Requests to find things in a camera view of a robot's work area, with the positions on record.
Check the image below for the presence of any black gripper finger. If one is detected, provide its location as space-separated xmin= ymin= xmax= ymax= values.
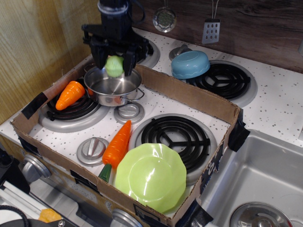
xmin=90 ymin=42 xmax=108 ymax=69
xmin=123 ymin=47 xmax=138 ymax=76

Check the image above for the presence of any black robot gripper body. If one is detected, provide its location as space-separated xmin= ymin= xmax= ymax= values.
xmin=81 ymin=11 xmax=148 ymax=56

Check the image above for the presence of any green toy broccoli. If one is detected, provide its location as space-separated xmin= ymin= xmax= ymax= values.
xmin=105 ymin=55 xmax=124 ymax=78

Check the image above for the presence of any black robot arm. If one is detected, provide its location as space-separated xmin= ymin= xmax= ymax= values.
xmin=81 ymin=0 xmax=149 ymax=76

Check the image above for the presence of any small steel pan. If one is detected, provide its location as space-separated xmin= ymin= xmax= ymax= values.
xmin=84 ymin=66 xmax=145 ymax=107

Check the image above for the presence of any rear left black burner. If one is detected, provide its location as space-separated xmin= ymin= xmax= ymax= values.
xmin=136 ymin=37 xmax=160 ymax=69

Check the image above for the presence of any silver rear stove knob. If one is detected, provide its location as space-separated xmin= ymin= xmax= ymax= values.
xmin=169 ymin=44 xmax=192 ymax=61

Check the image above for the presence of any silver stove knob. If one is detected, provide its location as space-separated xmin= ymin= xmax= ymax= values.
xmin=169 ymin=44 xmax=192 ymax=61
xmin=114 ymin=103 xmax=145 ymax=124
xmin=76 ymin=137 xmax=109 ymax=166

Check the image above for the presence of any short orange toy carrot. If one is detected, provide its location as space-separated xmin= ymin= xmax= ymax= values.
xmin=55 ymin=80 xmax=85 ymax=111

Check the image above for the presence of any hanging steel strainer ladle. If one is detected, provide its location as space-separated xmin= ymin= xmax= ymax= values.
xmin=152 ymin=0 xmax=177 ymax=33

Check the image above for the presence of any silver stove knob upper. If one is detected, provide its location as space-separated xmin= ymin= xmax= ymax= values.
xmin=114 ymin=103 xmax=145 ymax=124

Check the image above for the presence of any blue plastic bowl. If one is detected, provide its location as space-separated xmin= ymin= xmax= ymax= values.
xmin=171 ymin=51 xmax=210 ymax=79

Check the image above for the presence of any hanging steel slotted spatula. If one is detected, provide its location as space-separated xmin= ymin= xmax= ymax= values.
xmin=202 ymin=0 xmax=221 ymax=44

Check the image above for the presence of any long orange toy carrot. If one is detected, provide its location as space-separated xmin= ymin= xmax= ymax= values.
xmin=98 ymin=120 xmax=132 ymax=183

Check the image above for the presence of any silver stove knob lower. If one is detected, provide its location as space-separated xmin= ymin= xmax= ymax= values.
xmin=76 ymin=137 xmax=109 ymax=166

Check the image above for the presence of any front right black burner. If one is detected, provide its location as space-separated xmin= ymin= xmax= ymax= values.
xmin=129 ymin=114 xmax=217 ymax=186

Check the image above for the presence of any brown cardboard fence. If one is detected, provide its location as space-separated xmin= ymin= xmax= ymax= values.
xmin=10 ymin=53 xmax=251 ymax=227

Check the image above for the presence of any light green plastic plate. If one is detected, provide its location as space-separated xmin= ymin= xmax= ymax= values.
xmin=115 ymin=143 xmax=187 ymax=213

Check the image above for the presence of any silver oven knob left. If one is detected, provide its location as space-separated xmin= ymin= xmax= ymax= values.
xmin=22 ymin=155 xmax=52 ymax=183

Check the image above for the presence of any silver oven knob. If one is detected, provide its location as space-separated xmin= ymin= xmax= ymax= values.
xmin=22 ymin=155 xmax=52 ymax=183
xmin=110 ymin=209 xmax=139 ymax=227

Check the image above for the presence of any silver oven knob centre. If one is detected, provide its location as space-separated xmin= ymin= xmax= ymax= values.
xmin=110 ymin=209 xmax=139 ymax=227

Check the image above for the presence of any yellow sponge piece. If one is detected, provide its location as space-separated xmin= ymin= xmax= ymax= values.
xmin=38 ymin=208 xmax=62 ymax=223

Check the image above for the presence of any stainless steel sink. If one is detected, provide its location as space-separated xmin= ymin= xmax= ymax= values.
xmin=200 ymin=130 xmax=303 ymax=227

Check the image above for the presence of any silver sink drain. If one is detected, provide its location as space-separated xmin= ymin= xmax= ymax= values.
xmin=229 ymin=202 xmax=293 ymax=227

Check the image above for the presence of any black cable loop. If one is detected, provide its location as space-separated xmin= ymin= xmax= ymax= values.
xmin=0 ymin=205 xmax=30 ymax=227

